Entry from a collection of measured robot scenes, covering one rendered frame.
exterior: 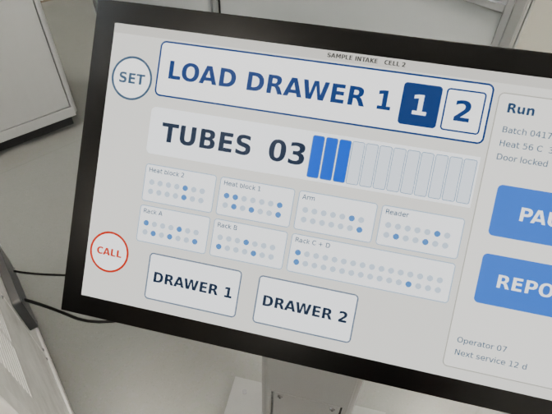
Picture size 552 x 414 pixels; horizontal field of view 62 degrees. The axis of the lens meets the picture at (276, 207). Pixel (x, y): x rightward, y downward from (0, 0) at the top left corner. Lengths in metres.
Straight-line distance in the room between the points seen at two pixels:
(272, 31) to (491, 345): 0.34
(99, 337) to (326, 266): 1.30
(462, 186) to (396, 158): 0.06
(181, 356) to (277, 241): 1.16
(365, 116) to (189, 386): 1.21
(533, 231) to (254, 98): 0.27
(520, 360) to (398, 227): 0.15
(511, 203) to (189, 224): 0.29
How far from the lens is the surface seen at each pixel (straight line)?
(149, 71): 0.46
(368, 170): 0.41
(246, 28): 0.44
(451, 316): 0.44
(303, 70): 0.43
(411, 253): 0.42
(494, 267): 0.44
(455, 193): 0.42
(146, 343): 1.60
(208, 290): 0.45
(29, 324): 1.47
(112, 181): 0.47
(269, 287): 0.43
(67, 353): 1.66
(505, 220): 0.44
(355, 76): 0.42
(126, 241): 0.47
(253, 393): 1.45
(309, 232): 0.42
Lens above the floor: 1.37
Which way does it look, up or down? 45 degrees down
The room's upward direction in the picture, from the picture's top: 2 degrees clockwise
